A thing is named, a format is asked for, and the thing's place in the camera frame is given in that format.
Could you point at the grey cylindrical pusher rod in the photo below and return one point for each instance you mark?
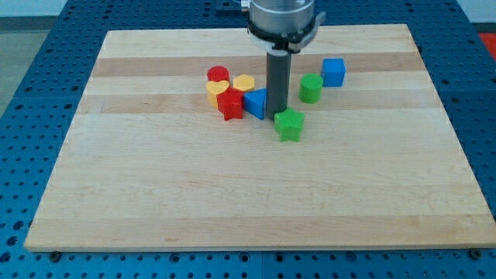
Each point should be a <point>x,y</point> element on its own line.
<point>277,85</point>

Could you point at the blue triangle block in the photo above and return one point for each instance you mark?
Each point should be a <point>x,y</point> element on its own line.
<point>254,102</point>

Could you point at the blue cube block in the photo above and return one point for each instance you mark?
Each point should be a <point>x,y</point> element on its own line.
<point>333,72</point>

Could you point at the yellow hexagon block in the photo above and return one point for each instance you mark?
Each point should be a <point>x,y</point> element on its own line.
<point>244,82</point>

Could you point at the green cylinder block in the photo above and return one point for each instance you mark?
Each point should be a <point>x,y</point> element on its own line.
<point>310,88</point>

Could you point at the red cylinder block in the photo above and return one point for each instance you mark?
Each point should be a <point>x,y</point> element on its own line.
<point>218,73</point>

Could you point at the green star block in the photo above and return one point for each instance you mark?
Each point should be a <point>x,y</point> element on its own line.
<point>289,124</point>

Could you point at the red star block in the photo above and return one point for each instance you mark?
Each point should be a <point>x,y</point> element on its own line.
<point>230,104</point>

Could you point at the yellow heart block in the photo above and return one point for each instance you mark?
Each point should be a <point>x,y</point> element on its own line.
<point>215,88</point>

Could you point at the light wooden board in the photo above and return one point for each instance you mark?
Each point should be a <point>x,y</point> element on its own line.
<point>149,165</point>

